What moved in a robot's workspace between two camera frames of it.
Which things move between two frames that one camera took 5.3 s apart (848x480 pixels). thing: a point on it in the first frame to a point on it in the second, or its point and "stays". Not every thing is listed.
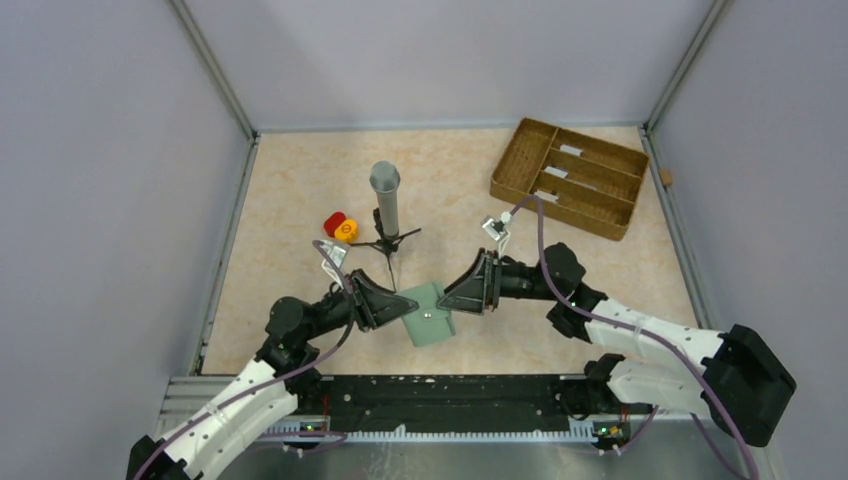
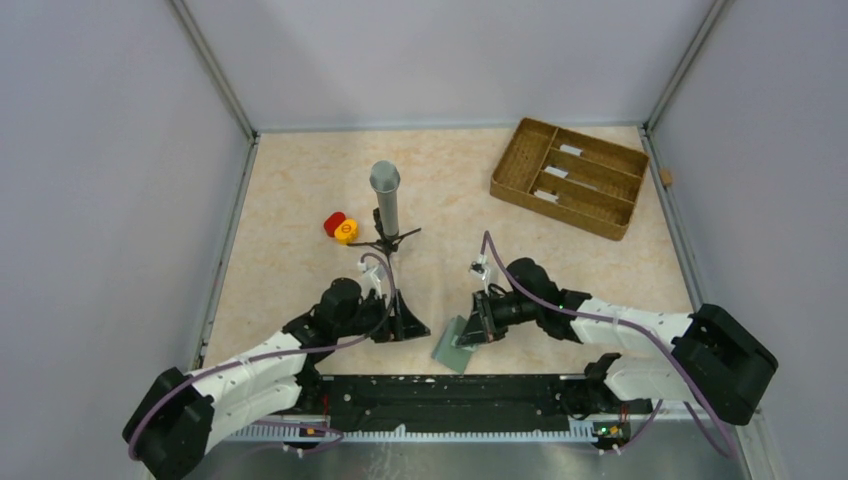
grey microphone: (385, 179) stays
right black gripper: (479, 288) to (482, 325)
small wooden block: (666, 176) stays
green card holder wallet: (428, 323) to (447, 349)
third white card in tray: (545, 195) stays
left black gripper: (375, 304) to (402, 325)
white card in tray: (571, 150) stays
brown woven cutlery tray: (582, 181) stays
